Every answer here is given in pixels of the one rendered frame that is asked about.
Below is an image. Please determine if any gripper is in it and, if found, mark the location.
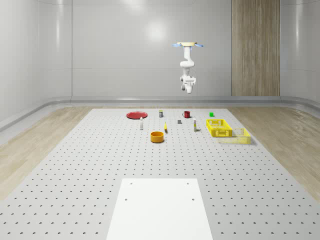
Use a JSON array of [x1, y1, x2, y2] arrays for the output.
[[184, 74, 198, 86]]

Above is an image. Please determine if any drone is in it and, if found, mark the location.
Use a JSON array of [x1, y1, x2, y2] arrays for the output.
[[171, 41, 204, 49]]

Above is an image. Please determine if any white board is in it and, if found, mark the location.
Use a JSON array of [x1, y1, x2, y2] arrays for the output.
[[106, 178, 214, 240]]

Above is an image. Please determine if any yellow bowl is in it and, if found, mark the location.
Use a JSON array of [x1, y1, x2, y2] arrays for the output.
[[150, 131, 165, 144]]

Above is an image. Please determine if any red plate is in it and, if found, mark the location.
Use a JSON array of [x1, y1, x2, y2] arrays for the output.
[[126, 111, 149, 120]]

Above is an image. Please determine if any yellow basket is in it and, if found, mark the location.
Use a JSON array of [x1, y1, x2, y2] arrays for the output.
[[205, 118, 234, 138]]

